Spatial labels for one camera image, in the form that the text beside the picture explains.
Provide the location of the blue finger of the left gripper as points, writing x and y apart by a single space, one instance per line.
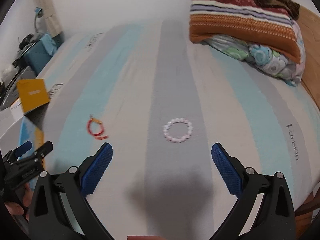
21 150
43 150

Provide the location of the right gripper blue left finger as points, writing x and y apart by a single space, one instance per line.
93 168

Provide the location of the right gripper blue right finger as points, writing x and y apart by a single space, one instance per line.
227 170

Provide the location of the left hand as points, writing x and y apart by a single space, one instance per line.
14 208

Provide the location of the right hand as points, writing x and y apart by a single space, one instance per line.
144 238

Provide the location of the blue yellow cardboard box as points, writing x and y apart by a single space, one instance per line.
32 95

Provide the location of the grey suitcase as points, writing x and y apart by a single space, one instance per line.
11 93

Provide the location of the striped bed sheet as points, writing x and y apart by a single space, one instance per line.
164 102

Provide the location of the teal suitcase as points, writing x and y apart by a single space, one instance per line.
36 57

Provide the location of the teal cloth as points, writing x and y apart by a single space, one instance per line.
49 44

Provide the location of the floral quilt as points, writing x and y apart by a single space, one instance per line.
263 58

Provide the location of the wooden headboard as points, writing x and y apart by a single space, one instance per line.
309 24

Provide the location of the blue desk lamp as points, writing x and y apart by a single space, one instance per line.
38 15

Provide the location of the beige curtain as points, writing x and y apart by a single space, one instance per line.
52 22

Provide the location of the striped orange red pillow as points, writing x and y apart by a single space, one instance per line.
244 20

